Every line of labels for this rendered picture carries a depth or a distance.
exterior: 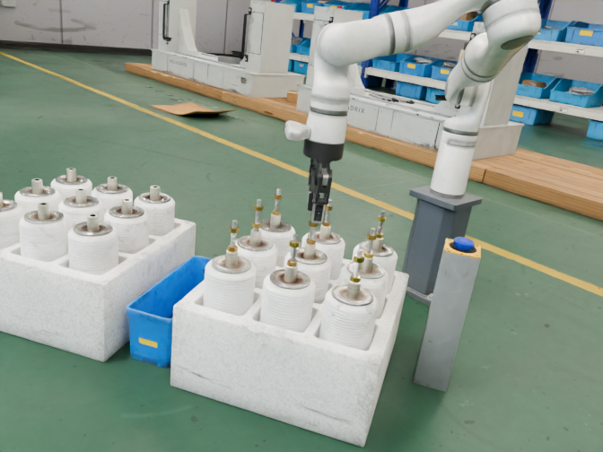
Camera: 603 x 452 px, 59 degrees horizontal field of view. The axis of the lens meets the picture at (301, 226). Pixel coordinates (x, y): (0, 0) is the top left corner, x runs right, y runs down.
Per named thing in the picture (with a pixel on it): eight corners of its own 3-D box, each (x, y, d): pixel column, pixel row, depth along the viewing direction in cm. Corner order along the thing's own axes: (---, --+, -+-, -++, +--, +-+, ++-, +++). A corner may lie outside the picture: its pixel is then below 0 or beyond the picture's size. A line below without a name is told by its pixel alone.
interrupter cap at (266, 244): (229, 244, 111) (229, 241, 111) (251, 235, 117) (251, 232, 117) (258, 256, 107) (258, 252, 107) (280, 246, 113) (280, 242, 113)
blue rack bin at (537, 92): (526, 92, 582) (531, 73, 575) (561, 99, 557) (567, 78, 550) (504, 92, 549) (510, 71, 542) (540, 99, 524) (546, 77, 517)
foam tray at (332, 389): (248, 299, 140) (253, 237, 134) (395, 340, 131) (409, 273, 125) (169, 386, 105) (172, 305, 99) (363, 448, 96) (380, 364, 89)
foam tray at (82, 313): (69, 253, 154) (66, 193, 147) (193, 284, 145) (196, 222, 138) (-50, 316, 118) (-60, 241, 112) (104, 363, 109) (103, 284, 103)
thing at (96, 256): (90, 292, 121) (88, 217, 115) (126, 302, 119) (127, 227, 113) (60, 311, 112) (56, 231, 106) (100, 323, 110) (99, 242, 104)
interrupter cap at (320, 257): (334, 263, 109) (335, 259, 108) (304, 268, 104) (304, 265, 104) (312, 247, 114) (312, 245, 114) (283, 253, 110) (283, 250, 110)
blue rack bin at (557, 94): (564, 99, 552) (571, 79, 544) (604, 107, 528) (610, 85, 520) (546, 100, 517) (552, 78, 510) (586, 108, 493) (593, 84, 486)
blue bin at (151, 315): (191, 296, 139) (194, 254, 135) (231, 307, 136) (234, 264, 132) (122, 358, 112) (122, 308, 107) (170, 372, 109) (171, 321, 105)
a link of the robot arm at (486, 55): (553, 27, 91) (511, 74, 116) (539, -27, 91) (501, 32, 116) (498, 40, 91) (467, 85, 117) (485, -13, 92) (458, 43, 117)
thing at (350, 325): (302, 371, 103) (315, 288, 97) (343, 360, 108) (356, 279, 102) (332, 402, 96) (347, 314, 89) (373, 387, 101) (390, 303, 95)
